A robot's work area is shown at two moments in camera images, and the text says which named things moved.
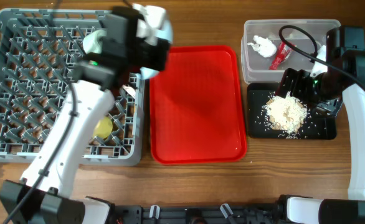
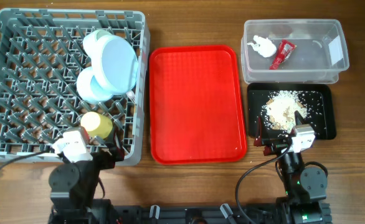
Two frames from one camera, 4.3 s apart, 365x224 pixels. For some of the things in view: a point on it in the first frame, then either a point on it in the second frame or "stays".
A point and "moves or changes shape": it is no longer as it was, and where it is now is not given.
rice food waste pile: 284,113 stays
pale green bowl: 91,41 stays
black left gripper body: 145,56 to 106,163
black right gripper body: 305,88 to 276,145
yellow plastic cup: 103,128 stays
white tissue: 263,46 stays
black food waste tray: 315,127 stays
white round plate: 154,25 moves or changes shape
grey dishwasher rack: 32,63 stays
